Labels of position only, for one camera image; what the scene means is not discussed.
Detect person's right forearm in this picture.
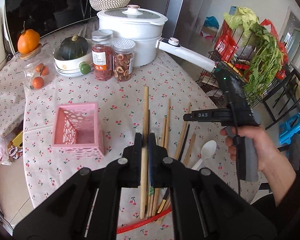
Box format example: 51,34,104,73
261,159,300,206

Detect pink perforated utensil holder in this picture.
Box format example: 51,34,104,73
51,102,104,159

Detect cherry pattern tablecloth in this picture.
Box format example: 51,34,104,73
0,17,262,240

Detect blue plastic stool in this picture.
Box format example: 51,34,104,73
279,112,300,145

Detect black chopstick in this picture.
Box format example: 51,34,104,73
157,125,190,214

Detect green round fruit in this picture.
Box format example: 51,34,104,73
79,62,91,75

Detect red snack package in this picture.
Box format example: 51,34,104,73
215,21,238,62

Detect goji berry jar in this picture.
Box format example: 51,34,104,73
91,29,113,81

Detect large orange citrus fruit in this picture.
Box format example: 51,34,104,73
17,22,40,54

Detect white plastic spoon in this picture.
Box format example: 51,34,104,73
191,140,217,170

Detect dried fruit rings jar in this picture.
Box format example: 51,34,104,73
113,38,135,82

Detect black microwave oven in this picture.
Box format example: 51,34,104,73
4,0,96,54

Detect white ceramic bowl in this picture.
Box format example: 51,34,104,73
53,38,93,75

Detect white electric cooking pot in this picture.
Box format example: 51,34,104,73
97,5,215,72

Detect black wire rack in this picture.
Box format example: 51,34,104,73
197,19,300,124

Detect long thick wooden chopstick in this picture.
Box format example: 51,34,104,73
140,86,149,219

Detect person's right hand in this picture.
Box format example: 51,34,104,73
231,126,296,182

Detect dark green pumpkin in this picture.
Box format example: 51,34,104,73
59,35,89,60

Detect red plastic spoon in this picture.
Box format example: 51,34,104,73
116,206,172,235

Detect silver refrigerator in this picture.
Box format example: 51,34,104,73
130,0,212,55

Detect leafy green vegetables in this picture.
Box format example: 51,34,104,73
223,7,288,96

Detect glass jar with oranges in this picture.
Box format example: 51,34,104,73
20,43,56,90

